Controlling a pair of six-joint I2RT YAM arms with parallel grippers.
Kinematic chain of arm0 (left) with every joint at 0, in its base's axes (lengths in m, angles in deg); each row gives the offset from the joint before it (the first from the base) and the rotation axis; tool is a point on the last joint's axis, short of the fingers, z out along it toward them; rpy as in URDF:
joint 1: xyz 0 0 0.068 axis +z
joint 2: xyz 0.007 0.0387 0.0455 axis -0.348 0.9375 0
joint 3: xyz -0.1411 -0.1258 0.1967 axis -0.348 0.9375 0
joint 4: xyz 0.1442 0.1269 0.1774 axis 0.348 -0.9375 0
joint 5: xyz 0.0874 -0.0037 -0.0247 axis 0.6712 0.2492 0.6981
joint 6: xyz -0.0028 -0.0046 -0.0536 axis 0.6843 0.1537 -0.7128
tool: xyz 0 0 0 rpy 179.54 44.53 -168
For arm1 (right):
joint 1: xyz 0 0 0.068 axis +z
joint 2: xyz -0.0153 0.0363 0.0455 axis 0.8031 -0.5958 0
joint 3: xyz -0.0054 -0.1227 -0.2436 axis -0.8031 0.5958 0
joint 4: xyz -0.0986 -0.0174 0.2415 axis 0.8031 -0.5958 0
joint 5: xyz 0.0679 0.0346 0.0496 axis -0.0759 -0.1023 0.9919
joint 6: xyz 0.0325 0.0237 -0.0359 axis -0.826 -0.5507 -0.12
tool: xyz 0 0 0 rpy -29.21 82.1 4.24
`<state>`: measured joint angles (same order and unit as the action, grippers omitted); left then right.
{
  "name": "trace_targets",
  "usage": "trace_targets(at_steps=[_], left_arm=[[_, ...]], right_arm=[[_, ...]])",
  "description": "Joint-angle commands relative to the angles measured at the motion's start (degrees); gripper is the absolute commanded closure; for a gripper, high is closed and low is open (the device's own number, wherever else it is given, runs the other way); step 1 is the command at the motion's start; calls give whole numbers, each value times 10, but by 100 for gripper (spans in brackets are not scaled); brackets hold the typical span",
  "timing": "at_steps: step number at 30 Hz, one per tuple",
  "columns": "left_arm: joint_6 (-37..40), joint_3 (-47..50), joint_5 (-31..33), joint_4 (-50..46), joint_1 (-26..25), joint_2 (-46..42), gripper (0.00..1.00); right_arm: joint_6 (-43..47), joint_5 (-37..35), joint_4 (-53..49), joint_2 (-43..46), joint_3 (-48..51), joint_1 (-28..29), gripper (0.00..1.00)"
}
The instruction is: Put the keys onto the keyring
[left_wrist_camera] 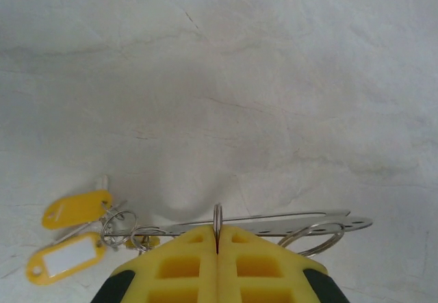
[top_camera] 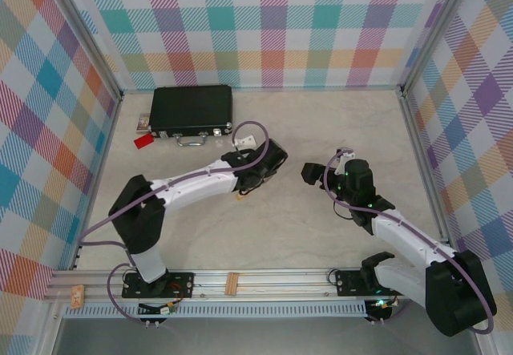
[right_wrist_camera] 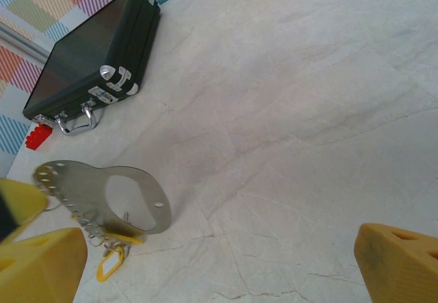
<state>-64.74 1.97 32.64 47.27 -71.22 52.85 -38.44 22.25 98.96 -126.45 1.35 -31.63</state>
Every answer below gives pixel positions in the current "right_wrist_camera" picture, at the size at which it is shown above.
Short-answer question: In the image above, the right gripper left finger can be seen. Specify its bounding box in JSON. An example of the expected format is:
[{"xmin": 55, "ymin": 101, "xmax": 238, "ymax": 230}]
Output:
[{"xmin": 0, "ymin": 227, "xmax": 88, "ymax": 303}]

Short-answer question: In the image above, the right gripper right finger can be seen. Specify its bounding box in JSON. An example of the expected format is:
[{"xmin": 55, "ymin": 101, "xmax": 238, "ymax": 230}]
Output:
[{"xmin": 354, "ymin": 223, "xmax": 438, "ymax": 303}]

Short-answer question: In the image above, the red toy brick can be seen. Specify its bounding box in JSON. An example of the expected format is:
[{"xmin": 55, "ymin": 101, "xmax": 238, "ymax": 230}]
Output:
[{"xmin": 26, "ymin": 123, "xmax": 54, "ymax": 150}]

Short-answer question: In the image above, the black briefcase with chrome trim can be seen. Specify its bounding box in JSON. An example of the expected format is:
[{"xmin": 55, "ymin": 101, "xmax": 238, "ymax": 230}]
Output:
[{"xmin": 22, "ymin": 0, "xmax": 162, "ymax": 136}]

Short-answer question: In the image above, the aluminium frame post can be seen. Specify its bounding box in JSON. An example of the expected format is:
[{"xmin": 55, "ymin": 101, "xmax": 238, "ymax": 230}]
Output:
[{"xmin": 0, "ymin": 21, "xmax": 49, "ymax": 66}]

